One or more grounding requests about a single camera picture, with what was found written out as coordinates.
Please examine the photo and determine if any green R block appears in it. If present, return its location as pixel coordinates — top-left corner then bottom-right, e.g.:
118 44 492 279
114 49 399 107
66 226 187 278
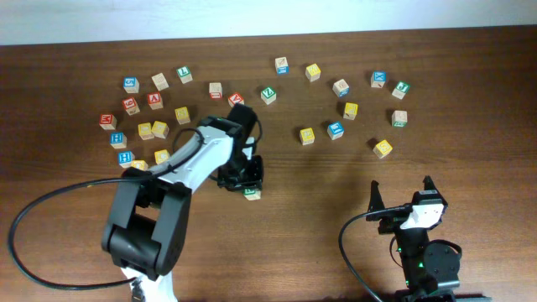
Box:
242 189 262 200

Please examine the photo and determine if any yellow s block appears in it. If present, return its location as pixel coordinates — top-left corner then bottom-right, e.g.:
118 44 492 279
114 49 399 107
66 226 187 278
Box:
175 107 190 125
373 139 393 159

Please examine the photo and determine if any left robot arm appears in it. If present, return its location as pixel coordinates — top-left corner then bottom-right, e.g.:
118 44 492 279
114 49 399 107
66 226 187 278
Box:
102 105 263 301

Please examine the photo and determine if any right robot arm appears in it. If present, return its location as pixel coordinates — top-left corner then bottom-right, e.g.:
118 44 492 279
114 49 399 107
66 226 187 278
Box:
367 176 462 301

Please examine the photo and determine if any wooden block green edge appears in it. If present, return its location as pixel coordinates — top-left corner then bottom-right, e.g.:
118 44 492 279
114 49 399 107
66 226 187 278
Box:
391 110 408 128

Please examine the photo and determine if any yellow E block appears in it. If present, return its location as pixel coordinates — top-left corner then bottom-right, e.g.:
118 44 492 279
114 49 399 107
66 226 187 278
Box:
300 128 315 145

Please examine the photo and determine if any tilted red A block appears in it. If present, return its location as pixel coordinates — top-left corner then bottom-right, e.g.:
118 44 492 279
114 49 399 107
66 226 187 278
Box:
227 92 244 107

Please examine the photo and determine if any green Z block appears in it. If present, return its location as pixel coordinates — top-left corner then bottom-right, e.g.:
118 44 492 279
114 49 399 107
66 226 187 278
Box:
260 86 277 105

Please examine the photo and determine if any yellow C block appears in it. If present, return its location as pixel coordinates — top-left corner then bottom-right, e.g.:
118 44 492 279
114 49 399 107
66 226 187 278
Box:
154 149 170 164

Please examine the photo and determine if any blue E block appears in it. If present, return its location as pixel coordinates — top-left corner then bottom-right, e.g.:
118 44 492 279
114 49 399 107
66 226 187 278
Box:
327 122 345 140

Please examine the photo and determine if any wooden block red edge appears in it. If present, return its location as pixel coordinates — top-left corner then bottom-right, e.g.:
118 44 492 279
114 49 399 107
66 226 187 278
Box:
209 82 223 99

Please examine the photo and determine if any yellow G block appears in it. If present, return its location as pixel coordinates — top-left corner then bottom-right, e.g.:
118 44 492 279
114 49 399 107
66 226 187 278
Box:
151 121 169 138

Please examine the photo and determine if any yellow block right middle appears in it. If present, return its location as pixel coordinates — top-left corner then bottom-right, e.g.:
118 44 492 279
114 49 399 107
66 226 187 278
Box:
343 102 358 120

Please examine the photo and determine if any green J block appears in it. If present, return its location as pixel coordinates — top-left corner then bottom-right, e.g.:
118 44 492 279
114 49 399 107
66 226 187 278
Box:
392 81 410 100

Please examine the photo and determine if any yellow Q block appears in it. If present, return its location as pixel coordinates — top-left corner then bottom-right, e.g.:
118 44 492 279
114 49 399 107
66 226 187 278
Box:
131 160 149 171

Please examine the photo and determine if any yellow O block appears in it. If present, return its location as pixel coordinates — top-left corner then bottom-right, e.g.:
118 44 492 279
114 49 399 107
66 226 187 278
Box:
138 122 154 140

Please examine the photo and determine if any wooden block blue edge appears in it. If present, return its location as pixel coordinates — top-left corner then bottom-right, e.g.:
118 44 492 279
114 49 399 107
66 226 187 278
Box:
274 57 289 75

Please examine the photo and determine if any green L block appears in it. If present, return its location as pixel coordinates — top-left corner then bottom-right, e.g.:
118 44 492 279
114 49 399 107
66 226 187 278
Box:
176 65 193 84

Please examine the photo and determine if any blue X block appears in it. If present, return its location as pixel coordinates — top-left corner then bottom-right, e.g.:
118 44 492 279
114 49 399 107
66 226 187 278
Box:
370 70 387 88

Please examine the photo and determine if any lower blue H block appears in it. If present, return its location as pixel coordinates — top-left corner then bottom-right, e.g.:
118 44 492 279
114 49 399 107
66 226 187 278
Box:
117 151 135 169

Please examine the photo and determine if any blue h block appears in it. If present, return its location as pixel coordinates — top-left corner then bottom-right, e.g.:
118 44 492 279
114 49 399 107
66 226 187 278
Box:
110 133 127 149
117 151 135 169

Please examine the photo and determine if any wooden block blue side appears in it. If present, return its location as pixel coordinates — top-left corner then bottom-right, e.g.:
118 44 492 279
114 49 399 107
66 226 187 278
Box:
332 79 350 97

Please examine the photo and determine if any top yellow block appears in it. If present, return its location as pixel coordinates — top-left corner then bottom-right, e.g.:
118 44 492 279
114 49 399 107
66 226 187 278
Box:
305 64 321 82

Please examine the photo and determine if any plain wooden block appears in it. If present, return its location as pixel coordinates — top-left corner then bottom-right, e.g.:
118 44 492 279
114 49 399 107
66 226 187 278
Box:
152 73 169 91

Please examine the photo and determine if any upper blue H block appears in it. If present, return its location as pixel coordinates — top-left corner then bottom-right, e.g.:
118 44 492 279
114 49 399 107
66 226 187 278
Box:
110 133 127 149

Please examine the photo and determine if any red 9 block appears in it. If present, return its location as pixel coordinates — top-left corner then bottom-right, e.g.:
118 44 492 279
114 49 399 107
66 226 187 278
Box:
122 97 140 116

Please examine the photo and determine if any blue G block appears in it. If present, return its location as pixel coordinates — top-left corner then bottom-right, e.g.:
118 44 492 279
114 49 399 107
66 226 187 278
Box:
123 77 139 94

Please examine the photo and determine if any red M block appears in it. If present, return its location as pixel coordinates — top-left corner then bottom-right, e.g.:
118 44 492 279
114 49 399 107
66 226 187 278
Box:
99 114 117 130

